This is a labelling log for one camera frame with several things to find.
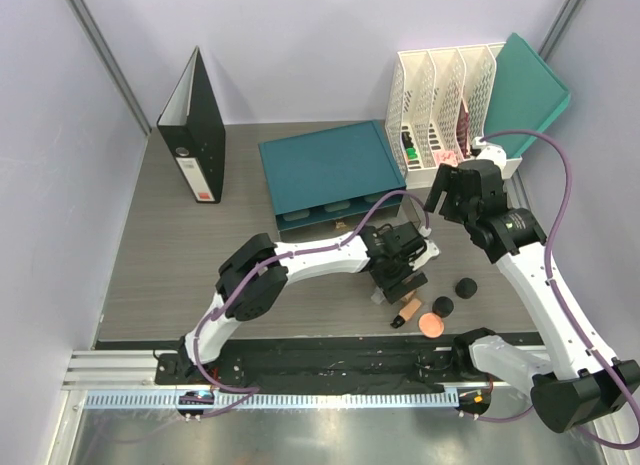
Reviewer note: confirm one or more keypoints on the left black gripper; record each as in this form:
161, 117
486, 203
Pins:
394, 289

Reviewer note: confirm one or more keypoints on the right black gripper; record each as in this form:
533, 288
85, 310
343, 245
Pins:
441, 185

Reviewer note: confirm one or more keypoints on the beige foundation bottle black cap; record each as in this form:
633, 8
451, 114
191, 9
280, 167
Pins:
406, 313

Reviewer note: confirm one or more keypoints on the teal makeup drawer organizer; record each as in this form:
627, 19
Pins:
319, 178

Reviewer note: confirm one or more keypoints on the clear makeup remover bottle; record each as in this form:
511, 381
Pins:
378, 296

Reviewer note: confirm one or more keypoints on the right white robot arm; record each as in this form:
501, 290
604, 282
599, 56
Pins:
582, 379

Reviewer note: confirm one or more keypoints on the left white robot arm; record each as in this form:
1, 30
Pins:
253, 278

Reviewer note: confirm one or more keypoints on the pink sticky notes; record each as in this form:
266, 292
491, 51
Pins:
447, 157

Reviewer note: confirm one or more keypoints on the dark red booklet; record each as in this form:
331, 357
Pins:
462, 129

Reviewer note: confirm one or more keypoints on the green black marker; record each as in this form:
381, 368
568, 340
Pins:
409, 146

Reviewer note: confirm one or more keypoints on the beige foundation bottle grey cap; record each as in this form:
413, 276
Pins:
410, 297

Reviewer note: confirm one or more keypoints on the white mesh file organizer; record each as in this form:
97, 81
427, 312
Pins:
426, 90

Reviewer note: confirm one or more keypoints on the orange round powder puff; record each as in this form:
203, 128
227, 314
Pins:
431, 325

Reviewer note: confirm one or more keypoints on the teal folder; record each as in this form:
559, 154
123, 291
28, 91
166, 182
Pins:
526, 93

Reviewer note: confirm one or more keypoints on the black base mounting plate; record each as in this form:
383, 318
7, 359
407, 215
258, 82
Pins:
368, 365

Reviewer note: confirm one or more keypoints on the black lever arch binder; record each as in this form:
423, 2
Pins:
194, 133

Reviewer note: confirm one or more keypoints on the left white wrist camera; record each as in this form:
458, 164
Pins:
431, 250

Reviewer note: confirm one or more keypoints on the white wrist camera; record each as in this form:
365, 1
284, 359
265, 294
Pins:
431, 250
483, 150

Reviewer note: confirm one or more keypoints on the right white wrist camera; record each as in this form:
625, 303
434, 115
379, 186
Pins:
483, 150

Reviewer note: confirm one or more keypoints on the white slotted cable duct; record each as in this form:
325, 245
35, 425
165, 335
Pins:
206, 400

